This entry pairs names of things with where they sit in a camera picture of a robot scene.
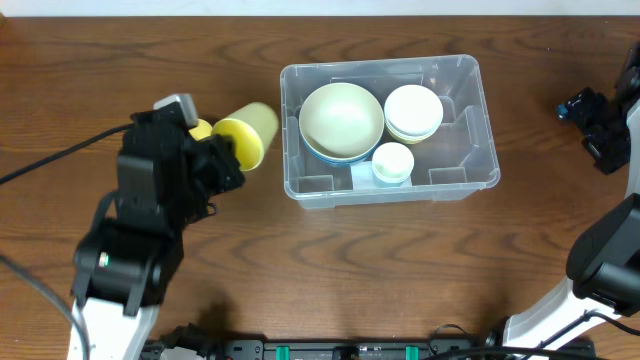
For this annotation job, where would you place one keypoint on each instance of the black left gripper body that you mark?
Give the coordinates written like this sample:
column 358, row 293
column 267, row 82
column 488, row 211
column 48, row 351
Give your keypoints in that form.
column 215, row 163

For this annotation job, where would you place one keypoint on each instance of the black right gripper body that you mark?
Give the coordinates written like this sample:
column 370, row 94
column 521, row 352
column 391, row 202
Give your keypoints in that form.
column 596, row 128

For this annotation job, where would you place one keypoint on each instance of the yellow plastic cup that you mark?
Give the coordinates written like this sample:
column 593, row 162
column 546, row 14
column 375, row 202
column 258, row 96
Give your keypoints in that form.
column 252, row 128
column 201, row 131

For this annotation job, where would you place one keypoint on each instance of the yellow plastic cup front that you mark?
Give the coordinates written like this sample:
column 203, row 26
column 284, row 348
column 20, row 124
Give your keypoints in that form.
column 252, row 128

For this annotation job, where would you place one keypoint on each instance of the beige large bowl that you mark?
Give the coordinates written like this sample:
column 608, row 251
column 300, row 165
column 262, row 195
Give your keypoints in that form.
column 343, row 118

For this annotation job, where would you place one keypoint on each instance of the white small bowl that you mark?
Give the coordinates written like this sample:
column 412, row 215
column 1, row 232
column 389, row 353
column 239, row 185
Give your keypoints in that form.
column 413, row 111

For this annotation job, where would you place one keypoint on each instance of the yellow small bowl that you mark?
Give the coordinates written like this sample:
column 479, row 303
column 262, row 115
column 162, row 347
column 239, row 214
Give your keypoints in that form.
column 408, row 140

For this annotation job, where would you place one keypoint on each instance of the light blue plastic cup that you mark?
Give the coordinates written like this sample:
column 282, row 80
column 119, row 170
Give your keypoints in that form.
column 386, row 182

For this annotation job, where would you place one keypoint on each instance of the cream plastic cup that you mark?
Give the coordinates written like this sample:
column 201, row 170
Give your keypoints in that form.
column 393, row 160

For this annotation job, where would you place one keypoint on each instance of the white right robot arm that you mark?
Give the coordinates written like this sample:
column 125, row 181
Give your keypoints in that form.
column 602, row 270

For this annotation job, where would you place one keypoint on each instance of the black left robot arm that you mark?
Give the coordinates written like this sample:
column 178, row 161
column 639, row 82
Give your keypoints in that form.
column 121, row 277

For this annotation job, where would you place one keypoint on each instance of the clear plastic storage container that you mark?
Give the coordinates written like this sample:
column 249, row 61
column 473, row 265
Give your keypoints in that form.
column 457, row 160

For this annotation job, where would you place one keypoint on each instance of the white label sticker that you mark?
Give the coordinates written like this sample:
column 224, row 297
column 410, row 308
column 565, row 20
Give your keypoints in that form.
column 362, row 176

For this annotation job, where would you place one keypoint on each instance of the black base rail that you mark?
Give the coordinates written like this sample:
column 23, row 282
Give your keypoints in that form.
column 191, row 342

